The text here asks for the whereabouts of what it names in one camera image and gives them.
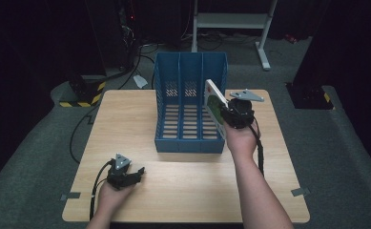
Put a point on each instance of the black yellow striped base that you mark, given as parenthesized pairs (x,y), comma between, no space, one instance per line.
(310,97)
(84,95)

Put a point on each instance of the grey tape piece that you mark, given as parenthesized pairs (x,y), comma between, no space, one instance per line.
(71,196)
(300,191)

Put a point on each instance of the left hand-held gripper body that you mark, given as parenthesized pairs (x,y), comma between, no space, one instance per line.
(119,175)

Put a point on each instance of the blue plastic file rack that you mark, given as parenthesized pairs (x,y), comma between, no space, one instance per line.
(186,140)

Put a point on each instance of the person's left hand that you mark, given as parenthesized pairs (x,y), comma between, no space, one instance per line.
(111,198)

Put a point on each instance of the white metal stand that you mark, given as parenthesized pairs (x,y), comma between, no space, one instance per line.
(230,20)

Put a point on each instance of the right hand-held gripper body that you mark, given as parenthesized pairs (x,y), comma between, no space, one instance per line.
(240,113)

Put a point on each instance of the dark equipment rack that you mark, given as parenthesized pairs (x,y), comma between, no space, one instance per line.
(126,31)

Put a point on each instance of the white book with green leaf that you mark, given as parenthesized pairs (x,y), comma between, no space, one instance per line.
(214,105)

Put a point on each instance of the person's right hand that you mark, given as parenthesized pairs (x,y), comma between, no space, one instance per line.
(241,141)

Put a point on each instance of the white object on floor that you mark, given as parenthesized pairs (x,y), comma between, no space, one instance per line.
(140,81)

